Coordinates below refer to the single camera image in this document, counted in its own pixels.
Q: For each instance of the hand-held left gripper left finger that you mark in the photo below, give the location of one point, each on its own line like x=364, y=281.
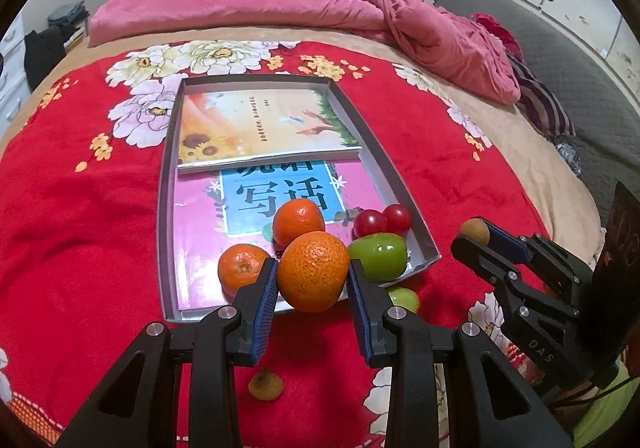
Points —
x=265, y=313

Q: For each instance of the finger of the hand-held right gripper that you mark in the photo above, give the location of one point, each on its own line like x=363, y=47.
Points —
x=475, y=255
x=507, y=237

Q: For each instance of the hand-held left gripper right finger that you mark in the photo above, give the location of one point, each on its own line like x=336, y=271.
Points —
x=362, y=313

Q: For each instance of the small brown kiwi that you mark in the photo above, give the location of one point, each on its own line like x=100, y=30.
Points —
x=472, y=229

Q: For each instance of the green jujube fruit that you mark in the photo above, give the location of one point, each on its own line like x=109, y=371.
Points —
x=404, y=299
x=377, y=255

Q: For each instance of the bumpy-skinned orange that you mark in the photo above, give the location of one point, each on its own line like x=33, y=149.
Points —
x=312, y=273

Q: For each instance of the large red cherry tomato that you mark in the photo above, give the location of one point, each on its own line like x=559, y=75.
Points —
x=369, y=223

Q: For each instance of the large smooth orange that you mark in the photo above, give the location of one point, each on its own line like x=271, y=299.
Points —
x=298, y=223

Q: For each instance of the grey cardboard box tray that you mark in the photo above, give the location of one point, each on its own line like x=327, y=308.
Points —
x=167, y=228

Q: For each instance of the person's right forearm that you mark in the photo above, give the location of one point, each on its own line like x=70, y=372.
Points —
x=610, y=413

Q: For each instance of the small orange mandarin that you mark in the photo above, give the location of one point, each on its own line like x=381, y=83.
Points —
x=242, y=269

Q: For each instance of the beige bed sheet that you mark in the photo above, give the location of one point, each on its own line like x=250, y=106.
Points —
x=540, y=163

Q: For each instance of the pink book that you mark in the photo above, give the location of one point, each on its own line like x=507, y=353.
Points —
x=200, y=238

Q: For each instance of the silver foil bag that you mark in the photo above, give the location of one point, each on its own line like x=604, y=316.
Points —
x=569, y=157

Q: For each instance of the striped pillow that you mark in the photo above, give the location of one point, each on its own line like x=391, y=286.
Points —
x=542, y=100

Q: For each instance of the grey padded headboard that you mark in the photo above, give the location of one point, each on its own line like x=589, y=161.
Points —
x=590, y=93

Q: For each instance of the sunflower cover book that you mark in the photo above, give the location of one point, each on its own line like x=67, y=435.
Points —
x=250, y=123

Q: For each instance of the red crumpled cloth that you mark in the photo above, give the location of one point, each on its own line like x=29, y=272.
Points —
x=495, y=30

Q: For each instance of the red floral blanket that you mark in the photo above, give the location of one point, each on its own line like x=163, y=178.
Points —
x=75, y=228

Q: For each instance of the pink quilt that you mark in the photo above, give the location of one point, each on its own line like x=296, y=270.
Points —
x=250, y=3

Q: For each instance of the dark clothing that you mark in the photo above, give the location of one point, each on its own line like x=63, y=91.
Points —
x=45, y=55

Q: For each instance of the white drawer cabinet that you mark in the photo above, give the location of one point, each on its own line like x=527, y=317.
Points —
x=10, y=78

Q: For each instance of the folded clothes stack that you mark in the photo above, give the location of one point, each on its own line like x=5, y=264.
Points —
x=67, y=20

